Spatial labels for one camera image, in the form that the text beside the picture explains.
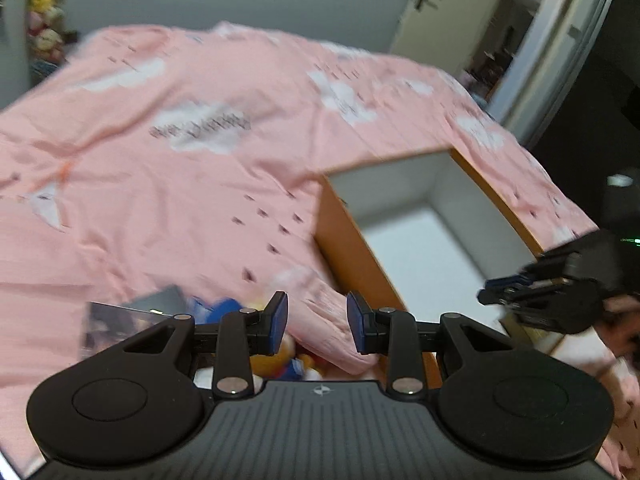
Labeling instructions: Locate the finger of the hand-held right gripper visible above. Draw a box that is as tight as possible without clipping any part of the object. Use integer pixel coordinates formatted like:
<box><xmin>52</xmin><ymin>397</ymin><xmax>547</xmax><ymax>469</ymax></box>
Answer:
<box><xmin>477</xmin><ymin>285</ymin><xmax>568</xmax><ymax>312</ymax></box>
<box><xmin>486</xmin><ymin>266</ymin><xmax>568</xmax><ymax>290</ymax></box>

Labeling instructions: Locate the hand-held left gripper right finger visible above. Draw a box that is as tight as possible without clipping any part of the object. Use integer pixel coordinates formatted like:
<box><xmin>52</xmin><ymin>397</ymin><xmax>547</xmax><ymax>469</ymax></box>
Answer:
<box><xmin>346</xmin><ymin>291</ymin><xmax>516</xmax><ymax>402</ymax></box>

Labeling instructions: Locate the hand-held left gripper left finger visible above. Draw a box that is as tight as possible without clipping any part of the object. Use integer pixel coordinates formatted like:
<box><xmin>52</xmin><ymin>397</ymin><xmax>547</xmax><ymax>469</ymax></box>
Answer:
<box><xmin>117</xmin><ymin>291</ymin><xmax>290</xmax><ymax>402</ymax></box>

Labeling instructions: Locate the orange cardboard box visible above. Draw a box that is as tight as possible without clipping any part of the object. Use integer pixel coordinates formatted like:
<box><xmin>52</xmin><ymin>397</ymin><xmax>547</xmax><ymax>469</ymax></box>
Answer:
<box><xmin>314</xmin><ymin>147</ymin><xmax>566</xmax><ymax>391</ymax></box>

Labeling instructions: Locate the blue and yellow plush toy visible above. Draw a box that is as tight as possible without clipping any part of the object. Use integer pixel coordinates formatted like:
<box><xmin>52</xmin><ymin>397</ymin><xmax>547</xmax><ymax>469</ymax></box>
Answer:
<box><xmin>192</xmin><ymin>297</ymin><xmax>326</xmax><ymax>386</ymax></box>

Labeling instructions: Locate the dark glossy card packet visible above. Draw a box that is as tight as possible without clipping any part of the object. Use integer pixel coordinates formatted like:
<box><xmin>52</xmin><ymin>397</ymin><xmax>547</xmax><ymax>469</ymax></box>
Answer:
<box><xmin>80</xmin><ymin>284</ymin><xmax>187</xmax><ymax>361</ymax></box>

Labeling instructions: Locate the pink cloud print blanket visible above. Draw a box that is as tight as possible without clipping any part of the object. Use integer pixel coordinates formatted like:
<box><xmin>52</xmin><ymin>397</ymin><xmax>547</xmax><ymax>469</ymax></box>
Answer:
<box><xmin>0</xmin><ymin>21</ymin><xmax>640</xmax><ymax>480</ymax></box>

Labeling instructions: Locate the white room door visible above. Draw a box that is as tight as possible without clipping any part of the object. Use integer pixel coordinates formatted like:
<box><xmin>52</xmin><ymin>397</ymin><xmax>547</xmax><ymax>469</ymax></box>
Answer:
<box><xmin>389</xmin><ymin>0</ymin><xmax>523</xmax><ymax>77</ymax></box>

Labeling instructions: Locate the pile of plush toys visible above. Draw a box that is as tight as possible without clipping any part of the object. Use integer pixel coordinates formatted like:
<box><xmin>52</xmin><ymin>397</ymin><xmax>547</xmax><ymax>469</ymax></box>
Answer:
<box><xmin>26</xmin><ymin>0</ymin><xmax>70</xmax><ymax>63</ymax></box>

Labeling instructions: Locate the white sliding door frame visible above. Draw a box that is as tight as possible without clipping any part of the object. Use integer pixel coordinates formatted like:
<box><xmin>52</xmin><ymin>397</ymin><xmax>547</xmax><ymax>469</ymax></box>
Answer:
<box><xmin>492</xmin><ymin>0</ymin><xmax>623</xmax><ymax>147</ymax></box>

